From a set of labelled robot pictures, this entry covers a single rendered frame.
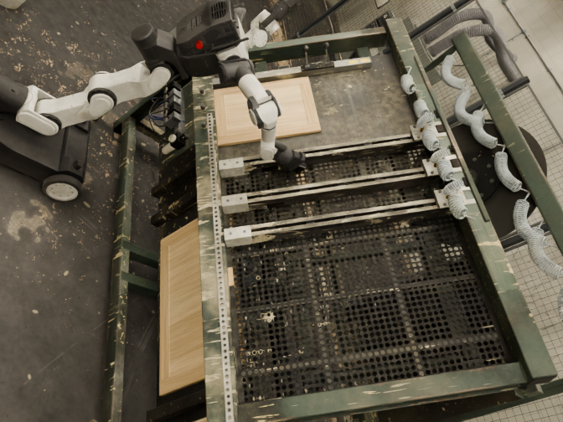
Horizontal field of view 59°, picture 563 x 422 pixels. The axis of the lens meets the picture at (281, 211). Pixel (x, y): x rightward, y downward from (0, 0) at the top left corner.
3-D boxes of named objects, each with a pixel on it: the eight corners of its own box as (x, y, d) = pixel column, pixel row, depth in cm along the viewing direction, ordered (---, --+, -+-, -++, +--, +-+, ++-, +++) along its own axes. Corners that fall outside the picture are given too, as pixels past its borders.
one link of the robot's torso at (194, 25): (167, 50, 218) (243, 26, 213) (167, 5, 237) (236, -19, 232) (193, 97, 242) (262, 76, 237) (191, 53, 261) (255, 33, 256)
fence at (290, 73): (213, 84, 297) (212, 79, 293) (369, 61, 298) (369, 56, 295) (214, 90, 294) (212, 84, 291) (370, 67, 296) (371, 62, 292)
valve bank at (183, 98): (147, 90, 294) (174, 67, 283) (165, 102, 304) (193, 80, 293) (145, 152, 266) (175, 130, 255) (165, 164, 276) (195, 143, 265)
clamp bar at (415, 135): (220, 166, 260) (212, 135, 240) (441, 134, 262) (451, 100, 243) (221, 181, 255) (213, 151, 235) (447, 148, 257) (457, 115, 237)
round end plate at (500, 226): (388, 157, 321) (508, 90, 285) (392, 161, 325) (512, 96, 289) (423, 265, 276) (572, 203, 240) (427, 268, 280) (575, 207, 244)
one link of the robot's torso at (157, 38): (129, 43, 225) (164, 32, 222) (130, 26, 232) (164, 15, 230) (157, 88, 248) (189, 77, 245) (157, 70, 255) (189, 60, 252)
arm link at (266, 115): (281, 138, 227) (282, 115, 209) (260, 146, 225) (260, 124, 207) (270, 120, 230) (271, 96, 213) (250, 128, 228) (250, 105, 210)
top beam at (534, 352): (383, 33, 313) (384, 18, 304) (398, 30, 313) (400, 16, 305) (524, 386, 190) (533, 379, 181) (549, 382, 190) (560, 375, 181)
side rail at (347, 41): (213, 64, 316) (209, 50, 306) (382, 40, 318) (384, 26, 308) (213, 70, 312) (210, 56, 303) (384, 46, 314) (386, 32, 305)
